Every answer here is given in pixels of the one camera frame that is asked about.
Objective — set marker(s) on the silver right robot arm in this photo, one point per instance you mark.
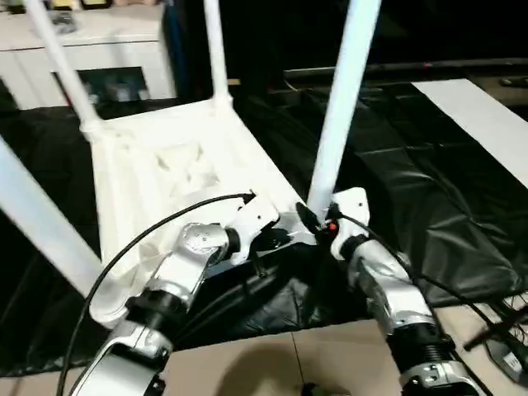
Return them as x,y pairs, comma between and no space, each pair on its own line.
392,288

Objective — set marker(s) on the black plastic mat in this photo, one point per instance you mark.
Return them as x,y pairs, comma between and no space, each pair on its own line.
412,185

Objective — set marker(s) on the black box with gold label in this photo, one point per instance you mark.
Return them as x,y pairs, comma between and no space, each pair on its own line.
264,41

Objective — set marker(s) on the white board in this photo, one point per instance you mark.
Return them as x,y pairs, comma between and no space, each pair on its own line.
474,111

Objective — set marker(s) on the grey power adapter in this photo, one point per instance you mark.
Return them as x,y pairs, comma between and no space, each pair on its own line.
509,361

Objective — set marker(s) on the white glass-door cabinet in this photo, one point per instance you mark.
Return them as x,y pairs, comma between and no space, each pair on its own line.
123,49

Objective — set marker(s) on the dark grey bundle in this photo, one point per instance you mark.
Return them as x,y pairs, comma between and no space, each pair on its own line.
64,22

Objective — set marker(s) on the black metal rail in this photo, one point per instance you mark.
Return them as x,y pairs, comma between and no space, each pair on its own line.
412,68

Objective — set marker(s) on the black metal table frame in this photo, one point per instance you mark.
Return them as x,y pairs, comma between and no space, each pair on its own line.
491,334

